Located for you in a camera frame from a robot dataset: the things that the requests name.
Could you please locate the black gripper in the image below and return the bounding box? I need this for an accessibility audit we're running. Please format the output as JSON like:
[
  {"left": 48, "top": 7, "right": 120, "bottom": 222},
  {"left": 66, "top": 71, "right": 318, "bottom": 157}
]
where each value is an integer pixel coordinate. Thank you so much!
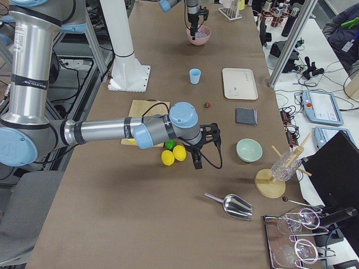
[
  {"left": 187, "top": 146, "right": 202, "bottom": 169},
  {"left": 187, "top": 12, "right": 199, "bottom": 40}
]

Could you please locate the pink bowl of ice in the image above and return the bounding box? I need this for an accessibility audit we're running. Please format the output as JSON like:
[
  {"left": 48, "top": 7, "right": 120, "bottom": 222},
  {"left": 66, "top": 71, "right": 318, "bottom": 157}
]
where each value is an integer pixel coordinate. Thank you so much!
[{"left": 186, "top": 25, "right": 211, "bottom": 46}]

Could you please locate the light blue plastic cup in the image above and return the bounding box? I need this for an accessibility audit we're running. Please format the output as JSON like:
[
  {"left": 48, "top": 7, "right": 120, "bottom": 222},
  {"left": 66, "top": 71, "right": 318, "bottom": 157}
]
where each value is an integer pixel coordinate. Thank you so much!
[{"left": 189, "top": 68, "right": 201, "bottom": 85}]

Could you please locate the metal ice scoop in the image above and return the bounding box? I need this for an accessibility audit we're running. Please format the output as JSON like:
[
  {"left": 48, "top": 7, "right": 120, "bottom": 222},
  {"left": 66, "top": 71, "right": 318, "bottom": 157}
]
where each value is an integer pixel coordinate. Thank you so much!
[{"left": 204, "top": 192, "right": 253, "bottom": 221}]

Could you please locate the wooden cup tree stand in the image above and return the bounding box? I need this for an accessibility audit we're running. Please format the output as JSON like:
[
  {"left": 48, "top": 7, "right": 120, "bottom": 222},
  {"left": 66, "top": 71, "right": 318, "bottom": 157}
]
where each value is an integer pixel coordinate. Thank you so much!
[{"left": 255, "top": 133, "right": 312, "bottom": 198}]

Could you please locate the yellow lemon far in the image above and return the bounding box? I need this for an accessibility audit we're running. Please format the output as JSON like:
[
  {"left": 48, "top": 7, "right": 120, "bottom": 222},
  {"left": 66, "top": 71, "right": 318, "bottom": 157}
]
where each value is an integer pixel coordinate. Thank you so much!
[{"left": 172, "top": 145, "right": 187, "bottom": 161}]

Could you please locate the yellow lemon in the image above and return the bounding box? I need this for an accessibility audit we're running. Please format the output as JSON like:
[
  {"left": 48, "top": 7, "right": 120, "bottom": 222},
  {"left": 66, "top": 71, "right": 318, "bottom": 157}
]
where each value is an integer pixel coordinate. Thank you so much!
[
  {"left": 172, "top": 145, "right": 187, "bottom": 161},
  {"left": 161, "top": 150, "right": 175, "bottom": 166}
]

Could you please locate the yellow lemon near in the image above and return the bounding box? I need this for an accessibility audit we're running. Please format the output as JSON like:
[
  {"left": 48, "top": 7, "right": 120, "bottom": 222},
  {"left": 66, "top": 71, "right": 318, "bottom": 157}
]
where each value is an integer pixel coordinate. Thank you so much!
[{"left": 161, "top": 150, "right": 175, "bottom": 166}]

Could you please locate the green lime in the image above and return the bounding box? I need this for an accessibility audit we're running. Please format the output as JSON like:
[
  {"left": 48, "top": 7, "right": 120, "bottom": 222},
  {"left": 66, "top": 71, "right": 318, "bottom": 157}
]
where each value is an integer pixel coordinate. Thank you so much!
[{"left": 164, "top": 140, "right": 176, "bottom": 151}]

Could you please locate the green ceramic bowl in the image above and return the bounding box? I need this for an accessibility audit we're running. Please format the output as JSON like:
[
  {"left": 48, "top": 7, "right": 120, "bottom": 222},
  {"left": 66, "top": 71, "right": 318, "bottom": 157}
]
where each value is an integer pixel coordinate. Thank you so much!
[{"left": 236, "top": 138, "right": 263, "bottom": 163}]

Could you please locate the grey folded cloth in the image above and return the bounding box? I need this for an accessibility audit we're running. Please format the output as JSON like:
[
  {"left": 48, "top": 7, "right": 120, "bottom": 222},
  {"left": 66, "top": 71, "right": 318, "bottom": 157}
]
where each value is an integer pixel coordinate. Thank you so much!
[{"left": 235, "top": 108, "right": 257, "bottom": 126}]

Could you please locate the cream rabbit tray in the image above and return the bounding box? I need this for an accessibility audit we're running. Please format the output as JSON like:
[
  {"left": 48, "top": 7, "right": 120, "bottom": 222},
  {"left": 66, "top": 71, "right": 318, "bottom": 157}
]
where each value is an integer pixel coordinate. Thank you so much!
[{"left": 222, "top": 68, "right": 258, "bottom": 100}]

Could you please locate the wooden cutting board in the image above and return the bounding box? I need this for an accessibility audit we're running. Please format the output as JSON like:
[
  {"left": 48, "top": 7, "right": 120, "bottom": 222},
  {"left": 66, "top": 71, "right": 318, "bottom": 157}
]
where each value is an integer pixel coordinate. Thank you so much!
[{"left": 121, "top": 99, "right": 171, "bottom": 149}]

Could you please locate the clear glass on stand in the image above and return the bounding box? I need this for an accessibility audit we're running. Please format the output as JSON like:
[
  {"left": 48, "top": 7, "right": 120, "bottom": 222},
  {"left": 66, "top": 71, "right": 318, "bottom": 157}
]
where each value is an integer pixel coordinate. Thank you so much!
[{"left": 271, "top": 151, "right": 301, "bottom": 182}]

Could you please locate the wine glass rack tray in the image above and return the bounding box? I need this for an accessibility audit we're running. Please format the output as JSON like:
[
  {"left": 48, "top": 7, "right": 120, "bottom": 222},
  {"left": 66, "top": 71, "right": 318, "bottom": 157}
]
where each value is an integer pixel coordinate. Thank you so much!
[{"left": 263, "top": 207, "right": 336, "bottom": 268}]

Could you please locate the lower teach pendant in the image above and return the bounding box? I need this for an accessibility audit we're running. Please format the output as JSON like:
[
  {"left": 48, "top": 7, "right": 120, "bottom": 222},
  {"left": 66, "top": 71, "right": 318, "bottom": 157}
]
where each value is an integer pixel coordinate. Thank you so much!
[{"left": 314, "top": 127, "right": 355, "bottom": 149}]

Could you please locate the teach pendant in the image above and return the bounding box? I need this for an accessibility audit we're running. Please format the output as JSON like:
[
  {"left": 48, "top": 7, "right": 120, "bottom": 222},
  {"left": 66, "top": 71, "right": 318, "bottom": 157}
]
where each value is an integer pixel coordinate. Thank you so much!
[
  {"left": 314, "top": 127, "right": 355, "bottom": 149},
  {"left": 301, "top": 90, "right": 344, "bottom": 126}
]

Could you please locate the black monitor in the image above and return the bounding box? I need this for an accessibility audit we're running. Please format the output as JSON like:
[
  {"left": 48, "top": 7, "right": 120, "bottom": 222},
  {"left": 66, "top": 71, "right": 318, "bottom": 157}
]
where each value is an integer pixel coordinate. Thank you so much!
[{"left": 302, "top": 131, "right": 358, "bottom": 208}]

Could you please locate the upper teach pendant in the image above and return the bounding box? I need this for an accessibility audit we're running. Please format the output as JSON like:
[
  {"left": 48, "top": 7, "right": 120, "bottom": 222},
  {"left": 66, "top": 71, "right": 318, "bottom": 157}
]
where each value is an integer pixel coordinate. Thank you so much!
[{"left": 301, "top": 90, "right": 344, "bottom": 126}]

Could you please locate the white wire cup rack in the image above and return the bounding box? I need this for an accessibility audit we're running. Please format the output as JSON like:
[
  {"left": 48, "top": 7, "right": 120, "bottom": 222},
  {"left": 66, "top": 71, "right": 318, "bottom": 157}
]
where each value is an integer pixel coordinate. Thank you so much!
[{"left": 218, "top": 0, "right": 242, "bottom": 21}]

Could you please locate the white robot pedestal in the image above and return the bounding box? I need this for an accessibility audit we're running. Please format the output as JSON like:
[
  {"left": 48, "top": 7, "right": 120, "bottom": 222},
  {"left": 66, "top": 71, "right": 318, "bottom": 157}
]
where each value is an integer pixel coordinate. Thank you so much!
[{"left": 100, "top": 0, "right": 150, "bottom": 92}]

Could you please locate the aluminium frame post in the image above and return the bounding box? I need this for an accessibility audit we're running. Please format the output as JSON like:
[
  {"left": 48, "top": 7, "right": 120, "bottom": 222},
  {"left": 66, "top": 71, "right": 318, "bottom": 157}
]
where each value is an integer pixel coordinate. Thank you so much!
[{"left": 268, "top": 0, "right": 318, "bottom": 89}]

